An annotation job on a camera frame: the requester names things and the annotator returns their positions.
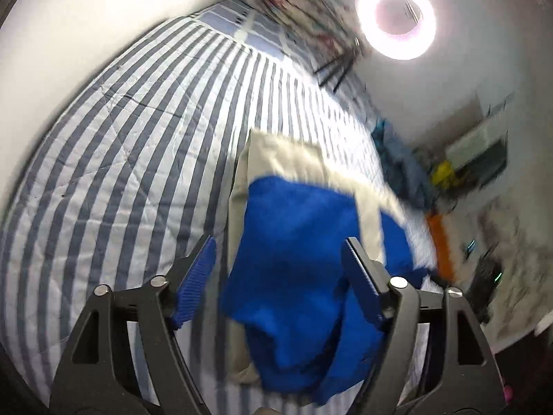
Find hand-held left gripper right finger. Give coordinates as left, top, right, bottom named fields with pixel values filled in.
left=340, top=236, right=507, bottom=415

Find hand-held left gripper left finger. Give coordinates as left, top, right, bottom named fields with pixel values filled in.
left=49, top=234, right=217, bottom=415

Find beige and blue jacket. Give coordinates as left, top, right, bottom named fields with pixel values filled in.
left=219, top=129, right=433, bottom=407

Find dark blue clothes pile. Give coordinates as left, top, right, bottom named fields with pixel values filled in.
left=372, top=119, right=437, bottom=210

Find dark hanging clothes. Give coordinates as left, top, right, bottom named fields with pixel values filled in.
left=458, top=138, right=508, bottom=182

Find orange covered stool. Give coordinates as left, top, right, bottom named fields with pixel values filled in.
left=425, top=214, right=456, bottom=282

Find yellow box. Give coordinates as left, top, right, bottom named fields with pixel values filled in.
left=431, top=160, right=454, bottom=186

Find striped bed mattress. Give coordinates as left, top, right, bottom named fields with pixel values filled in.
left=0, top=9, right=437, bottom=415

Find small black tripod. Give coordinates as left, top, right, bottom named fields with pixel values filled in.
left=313, top=37, right=361, bottom=93

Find blue checked bed sheet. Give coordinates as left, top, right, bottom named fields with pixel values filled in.
left=190, top=0, right=316, bottom=70

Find rolled floral quilt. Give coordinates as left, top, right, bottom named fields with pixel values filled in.
left=248, top=0, right=368, bottom=59

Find ring light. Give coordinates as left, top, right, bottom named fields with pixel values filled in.
left=354, top=0, right=436, bottom=61

